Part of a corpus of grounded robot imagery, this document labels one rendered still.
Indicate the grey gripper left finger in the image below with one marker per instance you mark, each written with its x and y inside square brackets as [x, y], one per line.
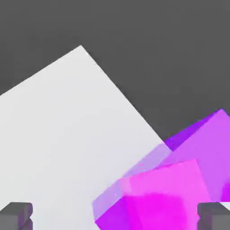
[12, 215]

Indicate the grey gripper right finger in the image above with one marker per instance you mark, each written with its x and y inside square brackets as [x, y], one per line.
[213, 217]

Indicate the small magenta cube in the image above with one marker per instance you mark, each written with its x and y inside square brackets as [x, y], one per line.
[161, 181]

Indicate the large purple box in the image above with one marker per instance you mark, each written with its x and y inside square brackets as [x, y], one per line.
[212, 143]

